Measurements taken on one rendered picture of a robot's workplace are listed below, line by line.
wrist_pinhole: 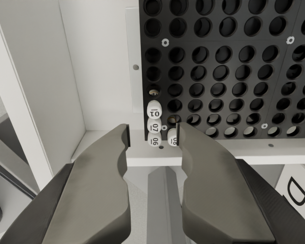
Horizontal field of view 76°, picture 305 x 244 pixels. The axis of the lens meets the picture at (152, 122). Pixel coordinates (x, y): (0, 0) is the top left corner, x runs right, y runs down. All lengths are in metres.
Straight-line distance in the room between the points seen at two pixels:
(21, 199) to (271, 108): 0.48
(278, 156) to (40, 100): 0.23
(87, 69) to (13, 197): 0.36
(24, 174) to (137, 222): 1.50
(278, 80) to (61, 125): 0.20
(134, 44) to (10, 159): 0.38
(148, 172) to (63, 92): 1.22
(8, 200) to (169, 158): 0.40
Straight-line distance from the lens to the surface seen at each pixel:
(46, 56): 0.19
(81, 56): 0.24
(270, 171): 0.45
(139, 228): 1.98
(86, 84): 0.24
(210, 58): 0.16
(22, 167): 0.51
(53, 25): 0.22
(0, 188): 0.51
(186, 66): 0.16
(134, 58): 0.21
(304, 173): 0.35
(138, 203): 1.71
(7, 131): 0.58
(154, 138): 0.17
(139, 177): 1.44
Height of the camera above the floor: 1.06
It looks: 61 degrees down
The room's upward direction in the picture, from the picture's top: 180 degrees clockwise
